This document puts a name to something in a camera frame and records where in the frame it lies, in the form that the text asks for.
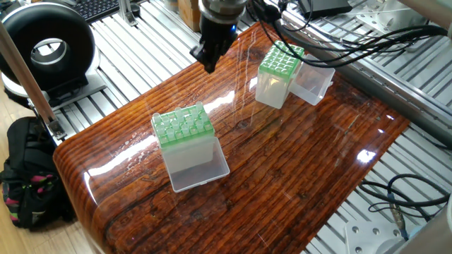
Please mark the silver metal bracket post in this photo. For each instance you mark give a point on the silver metal bracket post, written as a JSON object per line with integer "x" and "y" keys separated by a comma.
{"x": 130, "y": 10}

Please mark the white perforated base plate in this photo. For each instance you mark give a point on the white perforated base plate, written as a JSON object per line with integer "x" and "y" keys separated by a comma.
{"x": 374, "y": 240}

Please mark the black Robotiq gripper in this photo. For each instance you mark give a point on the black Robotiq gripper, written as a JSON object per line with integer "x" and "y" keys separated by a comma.
{"x": 217, "y": 29}

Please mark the black keyboard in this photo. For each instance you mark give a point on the black keyboard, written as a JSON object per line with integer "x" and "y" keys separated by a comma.
{"x": 95, "y": 8}

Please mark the cardboard box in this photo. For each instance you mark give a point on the cardboard box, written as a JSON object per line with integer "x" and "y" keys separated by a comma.
{"x": 189, "y": 13}

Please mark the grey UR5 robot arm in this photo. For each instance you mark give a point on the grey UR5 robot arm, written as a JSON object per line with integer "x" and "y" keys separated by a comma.
{"x": 222, "y": 5}

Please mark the clear pipette box green rack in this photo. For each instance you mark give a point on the clear pipette box green rack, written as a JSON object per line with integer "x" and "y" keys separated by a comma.
{"x": 185, "y": 134}
{"x": 279, "y": 70}

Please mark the brown wooden pole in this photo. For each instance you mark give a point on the brown wooden pole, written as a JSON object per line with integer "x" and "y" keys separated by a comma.
{"x": 28, "y": 85}

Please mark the black backpack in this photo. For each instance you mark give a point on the black backpack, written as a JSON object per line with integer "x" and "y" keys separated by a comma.
{"x": 32, "y": 176}

